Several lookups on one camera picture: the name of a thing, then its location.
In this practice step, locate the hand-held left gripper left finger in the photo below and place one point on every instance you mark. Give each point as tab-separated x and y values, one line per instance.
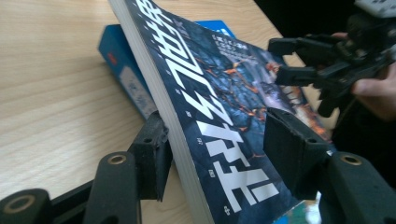
152	155

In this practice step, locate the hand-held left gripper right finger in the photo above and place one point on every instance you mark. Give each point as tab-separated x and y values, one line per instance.
292	149

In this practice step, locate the dark blue white-lettered book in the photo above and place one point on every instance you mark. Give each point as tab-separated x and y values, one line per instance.
218	77

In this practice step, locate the bright blue thick book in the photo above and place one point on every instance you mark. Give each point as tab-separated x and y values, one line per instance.
121	62

